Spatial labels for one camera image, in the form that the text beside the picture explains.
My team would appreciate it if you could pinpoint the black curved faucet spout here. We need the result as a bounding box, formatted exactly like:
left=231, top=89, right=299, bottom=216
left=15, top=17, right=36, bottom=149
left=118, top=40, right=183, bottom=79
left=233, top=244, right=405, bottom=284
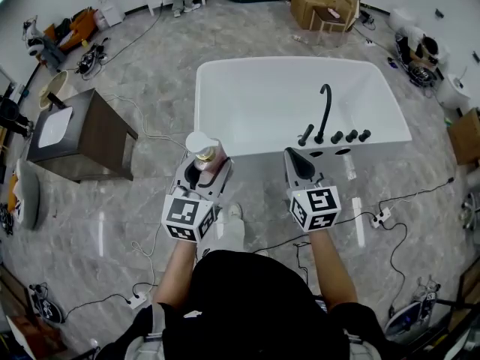
left=313, top=83, right=333, bottom=145

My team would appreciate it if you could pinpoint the white power strip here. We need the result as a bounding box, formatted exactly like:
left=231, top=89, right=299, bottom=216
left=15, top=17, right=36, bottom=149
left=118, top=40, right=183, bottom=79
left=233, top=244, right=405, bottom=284
left=126, top=291, right=149, bottom=310
left=370, top=206, right=392, bottom=230

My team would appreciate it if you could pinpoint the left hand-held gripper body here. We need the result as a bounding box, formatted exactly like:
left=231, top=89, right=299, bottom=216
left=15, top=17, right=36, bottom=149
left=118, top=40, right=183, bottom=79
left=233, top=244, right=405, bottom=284
left=160, top=153, right=234, bottom=245

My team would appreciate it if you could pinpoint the white vanity sink basin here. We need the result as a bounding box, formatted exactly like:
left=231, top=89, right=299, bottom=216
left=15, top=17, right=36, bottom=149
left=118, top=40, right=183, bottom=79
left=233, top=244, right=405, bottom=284
left=37, top=106, right=74, bottom=150

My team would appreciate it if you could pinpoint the brown cardboard box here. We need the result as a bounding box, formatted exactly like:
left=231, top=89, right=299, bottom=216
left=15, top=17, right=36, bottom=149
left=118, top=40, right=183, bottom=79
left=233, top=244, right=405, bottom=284
left=446, top=106, right=480, bottom=167

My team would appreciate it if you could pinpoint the orange bag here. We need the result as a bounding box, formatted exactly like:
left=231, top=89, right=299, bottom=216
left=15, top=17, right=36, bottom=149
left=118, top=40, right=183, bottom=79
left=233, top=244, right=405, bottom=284
left=43, top=8, right=101, bottom=54

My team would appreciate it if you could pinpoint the white drawer cabinet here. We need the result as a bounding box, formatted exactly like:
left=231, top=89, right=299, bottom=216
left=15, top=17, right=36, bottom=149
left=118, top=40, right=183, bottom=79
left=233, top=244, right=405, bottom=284
left=94, top=0, right=127, bottom=28

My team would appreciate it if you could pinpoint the person's right forearm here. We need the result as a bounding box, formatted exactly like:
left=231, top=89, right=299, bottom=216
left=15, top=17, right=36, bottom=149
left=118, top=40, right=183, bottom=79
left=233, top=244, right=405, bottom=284
left=307, top=229, right=359, bottom=311

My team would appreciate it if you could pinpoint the white power cable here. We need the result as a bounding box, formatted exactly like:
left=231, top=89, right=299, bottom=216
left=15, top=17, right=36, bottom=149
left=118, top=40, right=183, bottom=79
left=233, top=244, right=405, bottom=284
left=130, top=221, right=163, bottom=296

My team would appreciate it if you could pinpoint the large open cardboard box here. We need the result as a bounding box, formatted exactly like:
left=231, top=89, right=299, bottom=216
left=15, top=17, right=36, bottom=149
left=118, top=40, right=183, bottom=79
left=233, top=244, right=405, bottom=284
left=289, top=0, right=362, bottom=34

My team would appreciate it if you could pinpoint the person's black shirt torso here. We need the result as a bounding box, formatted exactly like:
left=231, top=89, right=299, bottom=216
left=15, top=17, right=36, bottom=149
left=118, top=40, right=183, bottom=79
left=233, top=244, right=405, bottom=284
left=100, top=249, right=393, bottom=360

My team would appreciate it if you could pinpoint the person's leg and white shoe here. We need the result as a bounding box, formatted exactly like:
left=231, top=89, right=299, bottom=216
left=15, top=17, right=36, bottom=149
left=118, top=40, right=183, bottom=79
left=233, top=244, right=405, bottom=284
left=214, top=202, right=247, bottom=257

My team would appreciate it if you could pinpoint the dark wooden vanity cabinet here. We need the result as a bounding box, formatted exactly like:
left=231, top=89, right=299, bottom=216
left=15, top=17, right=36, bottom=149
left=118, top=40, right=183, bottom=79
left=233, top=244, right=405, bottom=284
left=25, top=88, right=140, bottom=184

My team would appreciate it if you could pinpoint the white bathtub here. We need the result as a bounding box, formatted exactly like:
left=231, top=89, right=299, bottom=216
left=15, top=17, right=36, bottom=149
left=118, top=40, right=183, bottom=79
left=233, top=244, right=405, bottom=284
left=194, top=55, right=413, bottom=161

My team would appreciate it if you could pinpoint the round beige basin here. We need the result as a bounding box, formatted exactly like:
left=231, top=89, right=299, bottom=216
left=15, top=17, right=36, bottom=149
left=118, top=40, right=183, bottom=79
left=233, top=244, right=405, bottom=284
left=37, top=70, right=70, bottom=110

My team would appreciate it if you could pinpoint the pink bottle with white pump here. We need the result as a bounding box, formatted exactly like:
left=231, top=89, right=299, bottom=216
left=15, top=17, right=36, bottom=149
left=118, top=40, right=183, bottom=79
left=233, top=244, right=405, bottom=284
left=185, top=130, right=228, bottom=174

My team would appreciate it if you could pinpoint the gripper device with cables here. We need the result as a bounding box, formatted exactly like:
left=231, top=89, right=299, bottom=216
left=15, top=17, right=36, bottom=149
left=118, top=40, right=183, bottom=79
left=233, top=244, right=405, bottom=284
left=28, top=282, right=65, bottom=325
left=384, top=275, right=443, bottom=338
left=76, top=37, right=110, bottom=81

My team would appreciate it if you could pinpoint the person's left forearm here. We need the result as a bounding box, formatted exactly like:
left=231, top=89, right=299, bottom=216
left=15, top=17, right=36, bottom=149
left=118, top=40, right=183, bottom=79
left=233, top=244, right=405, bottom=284
left=152, top=234, right=199, bottom=311

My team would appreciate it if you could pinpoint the black power cable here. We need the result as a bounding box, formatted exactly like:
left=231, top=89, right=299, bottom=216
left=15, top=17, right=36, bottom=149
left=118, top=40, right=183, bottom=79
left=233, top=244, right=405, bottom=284
left=250, top=177, right=456, bottom=310

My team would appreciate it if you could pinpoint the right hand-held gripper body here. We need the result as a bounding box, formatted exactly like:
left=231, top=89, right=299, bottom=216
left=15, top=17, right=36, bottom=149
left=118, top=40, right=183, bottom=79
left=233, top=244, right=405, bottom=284
left=286, top=172, right=342, bottom=233

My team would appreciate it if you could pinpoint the black vanity tap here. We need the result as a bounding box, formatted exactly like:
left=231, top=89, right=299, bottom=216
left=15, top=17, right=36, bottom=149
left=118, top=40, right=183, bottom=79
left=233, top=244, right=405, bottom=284
left=46, top=92, right=68, bottom=110

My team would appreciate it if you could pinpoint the black hand shower handle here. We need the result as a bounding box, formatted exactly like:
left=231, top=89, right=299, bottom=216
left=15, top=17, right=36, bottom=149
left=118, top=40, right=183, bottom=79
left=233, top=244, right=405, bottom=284
left=297, top=124, right=316, bottom=147

